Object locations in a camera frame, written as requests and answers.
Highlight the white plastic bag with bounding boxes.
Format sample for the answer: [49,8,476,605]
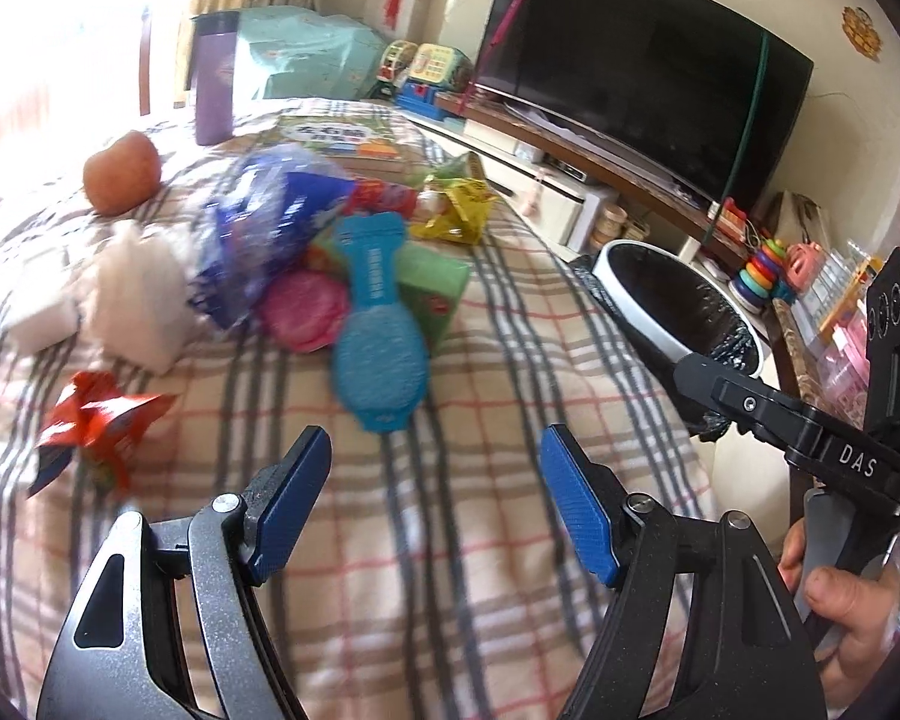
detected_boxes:
[2,220,196,376]

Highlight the blue plastic bag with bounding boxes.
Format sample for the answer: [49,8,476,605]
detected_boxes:
[190,143,356,330]

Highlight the yellow snack wrapper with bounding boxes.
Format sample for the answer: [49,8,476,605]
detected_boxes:
[409,177,496,245]

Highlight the white round trash bin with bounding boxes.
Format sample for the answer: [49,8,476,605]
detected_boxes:
[592,239,766,442]

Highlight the person's right hand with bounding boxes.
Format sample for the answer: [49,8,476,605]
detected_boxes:
[777,515,900,710]

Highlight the clear plastic storage boxes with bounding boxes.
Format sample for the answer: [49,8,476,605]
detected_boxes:
[792,242,883,427]

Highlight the plaid blanket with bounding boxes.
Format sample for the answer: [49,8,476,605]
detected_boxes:
[0,99,718,718]

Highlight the white TV cabinet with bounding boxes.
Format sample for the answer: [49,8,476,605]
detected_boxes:
[398,109,749,270]

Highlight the blue toy hairbrush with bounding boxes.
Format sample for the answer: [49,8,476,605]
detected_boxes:
[331,211,429,434]

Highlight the black flat television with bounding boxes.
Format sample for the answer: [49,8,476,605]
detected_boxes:
[476,0,813,210]

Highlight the orange apple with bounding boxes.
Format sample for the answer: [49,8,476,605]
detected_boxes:
[82,130,162,216]

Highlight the green carton box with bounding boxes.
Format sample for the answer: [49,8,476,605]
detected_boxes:
[305,229,471,355]

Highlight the green snack wrapper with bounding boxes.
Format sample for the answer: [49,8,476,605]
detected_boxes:
[408,151,486,188]

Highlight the red snack tube wrapper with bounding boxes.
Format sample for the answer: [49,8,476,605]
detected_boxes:
[344,177,418,220]

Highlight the green children's book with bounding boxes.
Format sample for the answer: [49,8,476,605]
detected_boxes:
[269,114,403,163]

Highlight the toy cash register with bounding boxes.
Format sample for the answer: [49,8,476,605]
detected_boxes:
[370,39,473,121]

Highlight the teal fabric bundle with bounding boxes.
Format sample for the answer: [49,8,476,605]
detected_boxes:
[233,5,386,104]

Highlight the purple thermos cup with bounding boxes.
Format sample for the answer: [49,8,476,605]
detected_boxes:
[191,10,240,146]

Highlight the rainbow ring stacker toy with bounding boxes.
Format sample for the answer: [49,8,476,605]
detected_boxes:
[728,238,787,316]

